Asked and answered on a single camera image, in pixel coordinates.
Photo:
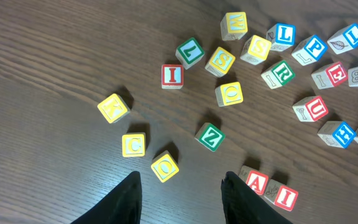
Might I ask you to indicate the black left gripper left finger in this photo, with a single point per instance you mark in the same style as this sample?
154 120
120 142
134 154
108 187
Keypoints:
121 205

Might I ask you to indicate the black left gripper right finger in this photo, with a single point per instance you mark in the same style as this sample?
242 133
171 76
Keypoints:
242 205

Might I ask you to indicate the red letter A block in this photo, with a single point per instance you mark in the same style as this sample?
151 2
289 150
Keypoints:
256 180

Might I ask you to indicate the red letter I block moved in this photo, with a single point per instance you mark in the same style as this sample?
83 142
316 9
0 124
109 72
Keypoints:
281 195

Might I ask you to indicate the yellow letter O block lower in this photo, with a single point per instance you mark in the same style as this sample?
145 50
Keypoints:
164 166

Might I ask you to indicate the yellow letter o block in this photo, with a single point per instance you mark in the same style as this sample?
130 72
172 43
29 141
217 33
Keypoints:
164 166
229 94

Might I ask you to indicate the yellow letter C block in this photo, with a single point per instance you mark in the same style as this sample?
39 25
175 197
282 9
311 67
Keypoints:
133 145

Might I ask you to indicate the green letter Z block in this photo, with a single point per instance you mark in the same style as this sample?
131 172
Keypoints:
210 136

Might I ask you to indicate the yellow letter K block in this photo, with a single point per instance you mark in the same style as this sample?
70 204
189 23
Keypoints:
113 108

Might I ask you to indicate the yellow letter O block upper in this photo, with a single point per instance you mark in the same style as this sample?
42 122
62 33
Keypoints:
229 94

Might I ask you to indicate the red letter U block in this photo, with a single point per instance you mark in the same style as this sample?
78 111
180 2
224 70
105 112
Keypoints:
310 109

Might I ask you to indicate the blue letter H block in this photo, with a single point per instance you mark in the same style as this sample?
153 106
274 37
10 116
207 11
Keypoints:
337 134

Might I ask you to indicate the green letter R block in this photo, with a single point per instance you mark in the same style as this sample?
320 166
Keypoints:
278 75

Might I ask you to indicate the red letter I block left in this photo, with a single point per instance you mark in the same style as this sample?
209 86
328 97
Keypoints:
172 76

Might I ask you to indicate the yellow letter S block left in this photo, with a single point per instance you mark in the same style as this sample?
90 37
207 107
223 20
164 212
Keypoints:
220 62

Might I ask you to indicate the yellow letter s block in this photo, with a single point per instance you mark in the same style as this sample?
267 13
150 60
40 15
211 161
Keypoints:
220 62
255 50

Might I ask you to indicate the yellow letter S block right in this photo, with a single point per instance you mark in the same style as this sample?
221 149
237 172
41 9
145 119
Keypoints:
255 50

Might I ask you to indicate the red letter E block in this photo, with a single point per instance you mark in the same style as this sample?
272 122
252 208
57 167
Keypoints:
330 76

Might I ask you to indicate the green number 7 block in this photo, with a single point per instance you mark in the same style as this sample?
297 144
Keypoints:
189 53

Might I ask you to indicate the blue letter P block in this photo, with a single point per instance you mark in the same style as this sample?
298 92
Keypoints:
310 50

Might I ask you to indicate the blue letter L block left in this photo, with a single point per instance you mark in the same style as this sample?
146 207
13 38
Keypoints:
282 36

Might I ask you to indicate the blue letter l block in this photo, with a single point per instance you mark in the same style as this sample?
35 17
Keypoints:
345 39
282 36

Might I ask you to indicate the yellow letter W block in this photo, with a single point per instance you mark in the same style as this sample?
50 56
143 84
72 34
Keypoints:
233 26

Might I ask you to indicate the blue letter L block upper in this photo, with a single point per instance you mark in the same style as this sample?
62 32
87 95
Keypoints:
345 39

